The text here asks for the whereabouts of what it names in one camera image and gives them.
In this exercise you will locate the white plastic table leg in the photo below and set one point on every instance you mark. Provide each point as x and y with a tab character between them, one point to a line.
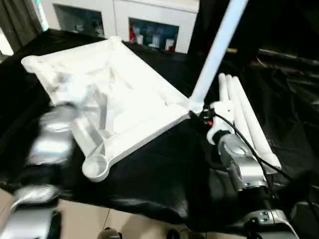
250	112
238	109
216	54
222	87

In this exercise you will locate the white plastic table top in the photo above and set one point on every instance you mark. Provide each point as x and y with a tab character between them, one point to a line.
129	82

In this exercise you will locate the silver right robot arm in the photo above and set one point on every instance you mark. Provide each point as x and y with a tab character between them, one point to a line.
239	154

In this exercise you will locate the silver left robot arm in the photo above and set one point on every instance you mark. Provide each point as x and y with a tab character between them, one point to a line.
47	139

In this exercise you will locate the black mat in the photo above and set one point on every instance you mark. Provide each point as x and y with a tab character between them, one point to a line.
162	179

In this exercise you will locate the small tan label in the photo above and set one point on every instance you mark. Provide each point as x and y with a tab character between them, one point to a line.
232	50

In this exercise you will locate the dark metal pole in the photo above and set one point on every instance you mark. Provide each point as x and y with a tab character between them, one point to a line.
286	56

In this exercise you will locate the red bottle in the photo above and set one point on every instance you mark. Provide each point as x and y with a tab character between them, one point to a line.
131	30

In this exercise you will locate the white glass-door cabinet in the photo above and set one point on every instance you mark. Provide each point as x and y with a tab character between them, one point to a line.
119	12

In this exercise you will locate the pale blue vertical pipe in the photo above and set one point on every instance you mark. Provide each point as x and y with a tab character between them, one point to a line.
42	15

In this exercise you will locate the grey curtain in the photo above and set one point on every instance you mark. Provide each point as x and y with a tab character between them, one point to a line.
17	22

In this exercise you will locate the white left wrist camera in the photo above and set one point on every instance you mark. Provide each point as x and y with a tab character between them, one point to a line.
77	92

